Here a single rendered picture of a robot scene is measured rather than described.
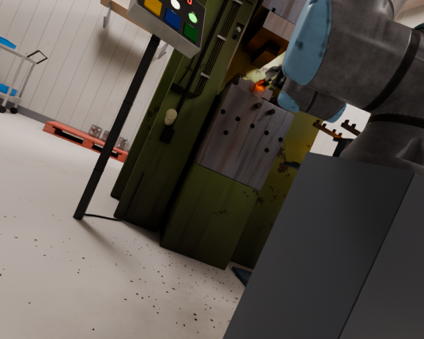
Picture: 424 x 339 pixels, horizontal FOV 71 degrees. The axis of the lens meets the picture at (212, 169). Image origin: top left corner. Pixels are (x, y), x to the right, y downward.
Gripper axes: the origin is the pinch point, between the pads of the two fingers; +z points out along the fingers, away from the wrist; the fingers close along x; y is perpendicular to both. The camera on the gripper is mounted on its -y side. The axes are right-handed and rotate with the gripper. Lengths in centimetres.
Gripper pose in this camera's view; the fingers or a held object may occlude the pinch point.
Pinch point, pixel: (276, 77)
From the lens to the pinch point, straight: 152.0
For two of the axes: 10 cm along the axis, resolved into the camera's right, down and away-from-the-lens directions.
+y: -4.1, 9.1, 0.2
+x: 9.0, 3.9, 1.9
